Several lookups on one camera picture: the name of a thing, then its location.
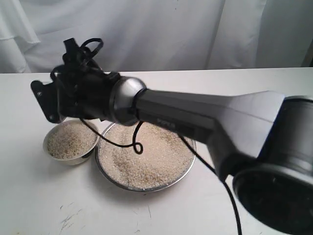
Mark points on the rice heap in steel plate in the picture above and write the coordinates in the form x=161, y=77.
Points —
x=151, y=164

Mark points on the white backdrop cloth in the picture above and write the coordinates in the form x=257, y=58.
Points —
x=154, y=35

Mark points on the large steel plate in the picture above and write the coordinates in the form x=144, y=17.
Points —
x=107, y=176

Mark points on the white ceramic bowl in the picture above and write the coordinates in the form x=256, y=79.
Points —
x=78, y=160

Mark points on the rice in white bowl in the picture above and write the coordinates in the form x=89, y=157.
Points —
x=70, y=140

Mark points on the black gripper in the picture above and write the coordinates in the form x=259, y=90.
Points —
x=66, y=81

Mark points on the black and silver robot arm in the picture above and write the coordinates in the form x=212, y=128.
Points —
x=263, y=140

